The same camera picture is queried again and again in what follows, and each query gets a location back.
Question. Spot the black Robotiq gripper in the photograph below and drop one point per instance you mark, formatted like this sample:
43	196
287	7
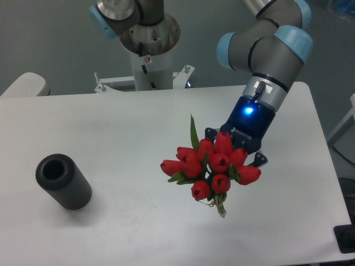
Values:
247	125

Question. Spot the red tulip bouquet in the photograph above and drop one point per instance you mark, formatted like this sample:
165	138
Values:
210	165

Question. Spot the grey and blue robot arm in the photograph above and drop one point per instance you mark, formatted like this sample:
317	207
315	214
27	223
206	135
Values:
274	50

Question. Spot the white furniture at right edge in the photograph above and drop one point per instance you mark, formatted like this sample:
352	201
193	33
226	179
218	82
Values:
340	129

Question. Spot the black device at table edge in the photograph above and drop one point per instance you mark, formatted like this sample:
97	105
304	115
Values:
345	238

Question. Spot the dark grey ribbed vase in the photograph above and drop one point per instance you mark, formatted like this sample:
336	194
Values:
61	178

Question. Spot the white chair back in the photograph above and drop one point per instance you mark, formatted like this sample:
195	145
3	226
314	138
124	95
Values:
27	85

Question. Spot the white metal base frame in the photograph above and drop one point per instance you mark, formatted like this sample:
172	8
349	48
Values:
179	80

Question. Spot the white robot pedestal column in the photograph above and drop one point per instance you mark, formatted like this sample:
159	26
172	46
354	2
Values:
151	47

